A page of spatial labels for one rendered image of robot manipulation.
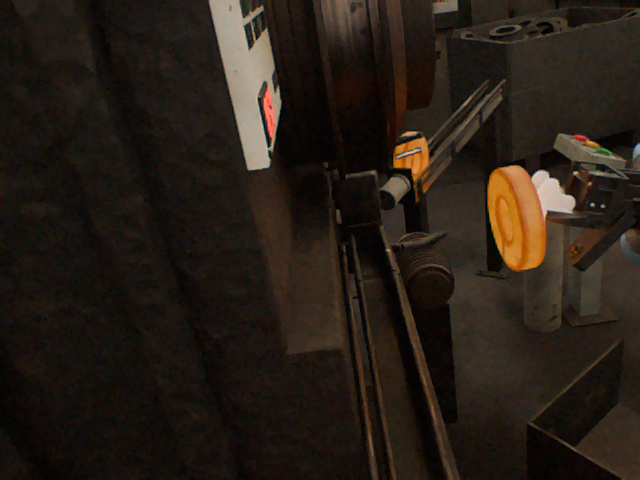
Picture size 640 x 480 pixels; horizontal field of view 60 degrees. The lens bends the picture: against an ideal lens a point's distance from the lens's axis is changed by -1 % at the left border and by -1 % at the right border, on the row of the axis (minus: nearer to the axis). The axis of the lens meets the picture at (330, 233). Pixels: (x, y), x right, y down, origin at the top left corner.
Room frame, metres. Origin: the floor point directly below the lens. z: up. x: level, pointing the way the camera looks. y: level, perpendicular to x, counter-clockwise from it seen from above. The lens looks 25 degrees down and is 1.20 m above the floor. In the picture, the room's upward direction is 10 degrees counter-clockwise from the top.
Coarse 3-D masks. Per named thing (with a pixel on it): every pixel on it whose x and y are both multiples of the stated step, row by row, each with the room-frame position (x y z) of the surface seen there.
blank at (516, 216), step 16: (496, 176) 0.77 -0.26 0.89; (512, 176) 0.72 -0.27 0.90; (528, 176) 0.72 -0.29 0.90; (496, 192) 0.77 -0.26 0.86; (512, 192) 0.70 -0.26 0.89; (528, 192) 0.69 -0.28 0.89; (496, 208) 0.78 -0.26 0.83; (512, 208) 0.70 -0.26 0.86; (528, 208) 0.68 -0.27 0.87; (496, 224) 0.78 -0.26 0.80; (512, 224) 0.71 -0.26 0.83; (528, 224) 0.67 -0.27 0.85; (544, 224) 0.67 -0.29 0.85; (496, 240) 0.78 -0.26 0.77; (512, 240) 0.71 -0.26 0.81; (528, 240) 0.67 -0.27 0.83; (544, 240) 0.67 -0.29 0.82; (512, 256) 0.71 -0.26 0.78; (528, 256) 0.67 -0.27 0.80
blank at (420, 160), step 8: (408, 144) 1.37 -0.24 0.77; (416, 144) 1.41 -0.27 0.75; (424, 144) 1.45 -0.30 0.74; (400, 152) 1.37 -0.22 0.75; (424, 152) 1.45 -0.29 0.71; (400, 160) 1.36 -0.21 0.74; (408, 160) 1.37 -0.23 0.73; (416, 160) 1.44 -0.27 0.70; (424, 160) 1.44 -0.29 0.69; (416, 168) 1.43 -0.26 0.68; (416, 176) 1.40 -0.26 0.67
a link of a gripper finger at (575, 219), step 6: (546, 216) 0.71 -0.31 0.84; (552, 216) 0.71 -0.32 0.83; (558, 216) 0.71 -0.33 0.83; (564, 216) 0.71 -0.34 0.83; (570, 216) 0.70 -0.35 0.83; (576, 216) 0.70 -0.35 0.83; (582, 216) 0.70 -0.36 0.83; (588, 216) 0.70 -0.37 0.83; (558, 222) 0.70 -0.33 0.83; (564, 222) 0.70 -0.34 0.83; (570, 222) 0.70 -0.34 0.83; (576, 222) 0.70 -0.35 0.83; (582, 222) 0.70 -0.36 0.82; (588, 222) 0.70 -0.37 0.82; (594, 222) 0.70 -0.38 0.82
